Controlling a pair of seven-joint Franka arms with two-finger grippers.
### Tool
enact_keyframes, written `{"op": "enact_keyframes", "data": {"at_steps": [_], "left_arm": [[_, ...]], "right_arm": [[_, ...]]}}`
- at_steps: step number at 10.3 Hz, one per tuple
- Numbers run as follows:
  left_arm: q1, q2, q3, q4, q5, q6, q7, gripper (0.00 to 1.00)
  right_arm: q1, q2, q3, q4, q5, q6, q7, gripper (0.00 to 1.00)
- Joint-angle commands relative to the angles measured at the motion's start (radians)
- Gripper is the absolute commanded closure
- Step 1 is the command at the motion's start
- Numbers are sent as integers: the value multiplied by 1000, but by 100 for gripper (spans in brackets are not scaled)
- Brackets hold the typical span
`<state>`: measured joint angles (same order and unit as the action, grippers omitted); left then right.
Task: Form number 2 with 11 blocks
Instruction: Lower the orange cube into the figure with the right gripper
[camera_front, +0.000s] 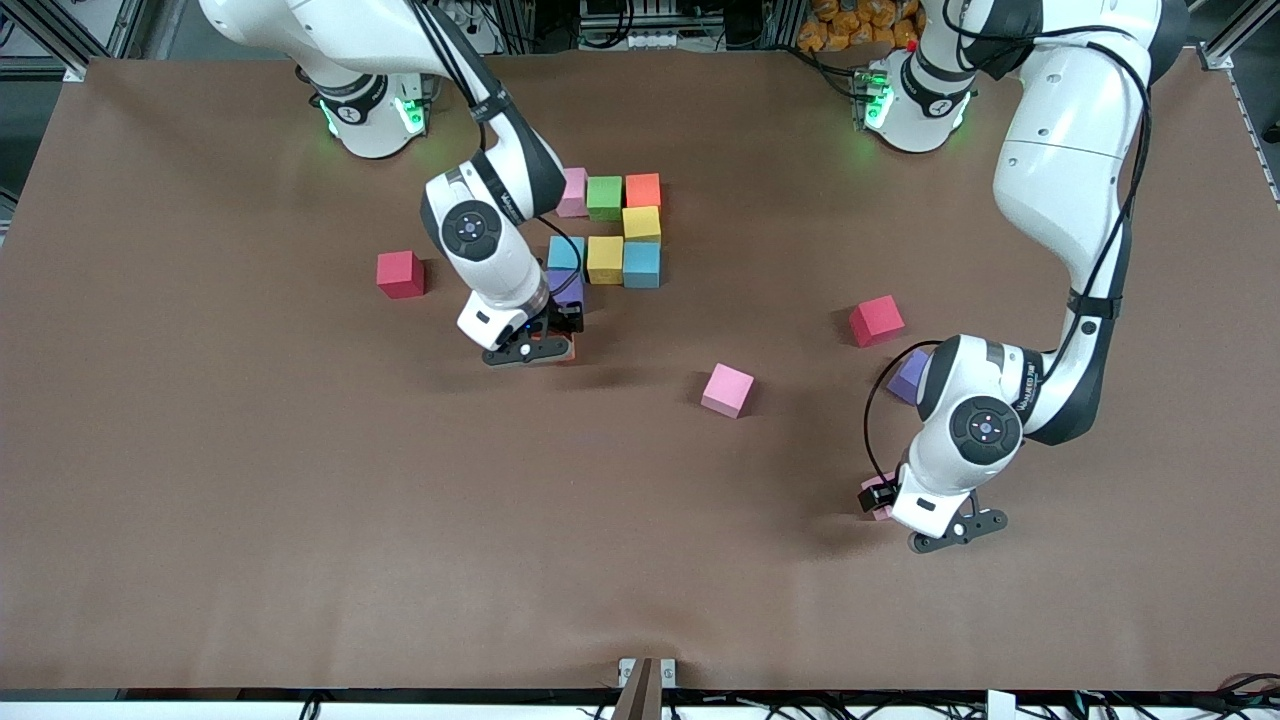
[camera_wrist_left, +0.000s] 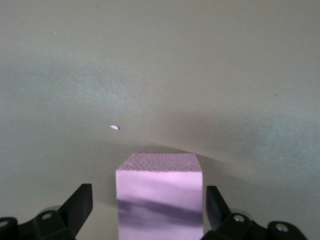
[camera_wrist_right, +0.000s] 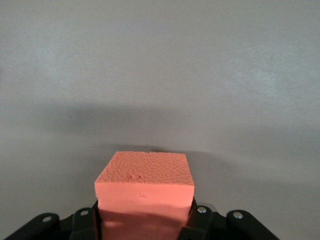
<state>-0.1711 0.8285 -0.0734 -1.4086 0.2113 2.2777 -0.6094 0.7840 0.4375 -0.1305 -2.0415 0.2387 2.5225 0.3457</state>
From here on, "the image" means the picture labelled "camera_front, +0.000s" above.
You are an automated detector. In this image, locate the small metal bracket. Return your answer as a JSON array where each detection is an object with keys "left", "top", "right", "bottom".
[{"left": 618, "top": 657, "right": 678, "bottom": 689}]

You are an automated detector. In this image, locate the white table edge rail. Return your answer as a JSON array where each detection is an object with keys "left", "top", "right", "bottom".
[{"left": 0, "top": 688, "right": 1280, "bottom": 720}]

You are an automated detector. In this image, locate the bag of orange items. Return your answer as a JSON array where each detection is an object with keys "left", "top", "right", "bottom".
[{"left": 797, "top": 0, "right": 926, "bottom": 53}]

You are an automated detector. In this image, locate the red foam cube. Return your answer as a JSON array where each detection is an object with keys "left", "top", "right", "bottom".
[
  {"left": 376, "top": 250, "right": 426, "bottom": 300},
  {"left": 848, "top": 295, "right": 907, "bottom": 349}
]

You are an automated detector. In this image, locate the metal table side rail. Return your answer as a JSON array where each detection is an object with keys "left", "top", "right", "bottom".
[{"left": 1225, "top": 65, "right": 1280, "bottom": 206}]

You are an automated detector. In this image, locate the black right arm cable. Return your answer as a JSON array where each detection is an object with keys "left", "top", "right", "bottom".
[{"left": 408, "top": 0, "right": 587, "bottom": 301}]

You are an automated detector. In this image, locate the metal equipment rack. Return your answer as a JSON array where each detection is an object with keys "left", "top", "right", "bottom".
[{"left": 578, "top": 0, "right": 683, "bottom": 51}]

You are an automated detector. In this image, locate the aluminium frame profile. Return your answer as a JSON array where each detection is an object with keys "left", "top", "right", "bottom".
[
  {"left": 0, "top": 0, "right": 151, "bottom": 83},
  {"left": 1185, "top": 0, "right": 1280, "bottom": 71}
]

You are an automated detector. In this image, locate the brown paper table cover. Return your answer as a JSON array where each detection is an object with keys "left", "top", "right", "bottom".
[{"left": 0, "top": 48, "right": 1280, "bottom": 693}]

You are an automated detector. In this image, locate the grey camera support post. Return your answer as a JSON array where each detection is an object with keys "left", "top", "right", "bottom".
[{"left": 611, "top": 657, "right": 664, "bottom": 720}]

